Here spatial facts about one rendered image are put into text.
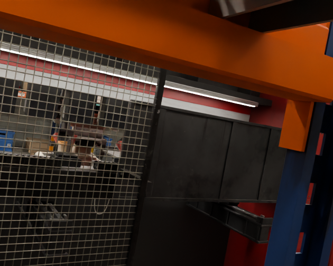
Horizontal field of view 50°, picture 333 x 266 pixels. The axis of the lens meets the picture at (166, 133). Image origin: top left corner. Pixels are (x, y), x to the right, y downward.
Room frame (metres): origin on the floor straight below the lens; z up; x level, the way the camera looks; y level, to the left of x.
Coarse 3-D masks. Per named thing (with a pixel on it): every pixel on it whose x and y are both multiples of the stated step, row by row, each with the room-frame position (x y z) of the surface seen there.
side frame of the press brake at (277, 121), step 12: (264, 96) 2.46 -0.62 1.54; (252, 108) 2.54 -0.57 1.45; (264, 108) 2.44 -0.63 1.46; (276, 108) 2.36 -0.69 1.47; (252, 120) 2.52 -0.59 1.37; (264, 120) 2.43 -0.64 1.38; (276, 120) 2.34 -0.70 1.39; (240, 204) 2.49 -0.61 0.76; (252, 204) 2.40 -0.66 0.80; (264, 204) 2.31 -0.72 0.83; (264, 216) 2.29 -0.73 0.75; (228, 240) 2.53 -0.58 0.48; (240, 240) 2.43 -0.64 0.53; (300, 240) 2.10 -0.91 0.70; (228, 252) 2.51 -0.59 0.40; (240, 252) 2.41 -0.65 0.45; (252, 252) 2.33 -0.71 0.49; (264, 252) 2.25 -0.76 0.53; (228, 264) 2.49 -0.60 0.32; (240, 264) 2.40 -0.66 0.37; (252, 264) 2.31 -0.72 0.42
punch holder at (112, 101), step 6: (102, 102) 2.00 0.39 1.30; (114, 102) 1.98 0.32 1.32; (120, 102) 2.00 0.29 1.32; (126, 102) 2.02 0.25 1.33; (102, 108) 1.99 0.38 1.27; (108, 108) 1.97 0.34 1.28; (120, 108) 2.01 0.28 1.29; (102, 114) 1.98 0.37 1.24; (108, 114) 1.97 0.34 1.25; (114, 114) 1.99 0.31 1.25; (102, 120) 1.97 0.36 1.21; (108, 120) 1.98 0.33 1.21; (120, 120) 2.01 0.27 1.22; (108, 126) 1.98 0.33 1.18; (114, 126) 2.00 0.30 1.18; (120, 126) 2.02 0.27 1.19
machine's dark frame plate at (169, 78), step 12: (0, 36) 1.49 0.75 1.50; (24, 36) 1.66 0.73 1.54; (36, 48) 1.57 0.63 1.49; (48, 48) 1.60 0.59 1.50; (60, 48) 1.63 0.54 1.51; (84, 60) 1.69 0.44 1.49; (96, 60) 1.72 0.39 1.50; (120, 60) 1.85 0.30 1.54; (144, 72) 1.87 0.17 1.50; (156, 72) 1.90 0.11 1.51; (168, 72) 2.09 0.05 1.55; (192, 84) 2.04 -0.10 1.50; (204, 84) 2.08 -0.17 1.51; (216, 84) 2.28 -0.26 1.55; (228, 84) 2.34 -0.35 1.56; (240, 96) 2.24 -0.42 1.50; (252, 96) 2.29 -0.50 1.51
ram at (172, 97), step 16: (0, 64) 1.66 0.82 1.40; (16, 64) 1.70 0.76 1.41; (32, 64) 1.74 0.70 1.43; (48, 64) 1.78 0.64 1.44; (32, 80) 1.74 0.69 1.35; (48, 80) 1.78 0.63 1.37; (64, 80) 1.83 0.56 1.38; (80, 80) 1.87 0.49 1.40; (96, 80) 1.92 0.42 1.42; (128, 80) 2.02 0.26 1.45; (112, 96) 1.97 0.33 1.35; (128, 96) 2.03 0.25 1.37; (144, 96) 2.08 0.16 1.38; (176, 96) 2.20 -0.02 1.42; (192, 96) 2.26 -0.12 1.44; (208, 112) 2.34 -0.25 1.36; (224, 112) 2.42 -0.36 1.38; (240, 112) 2.50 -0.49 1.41
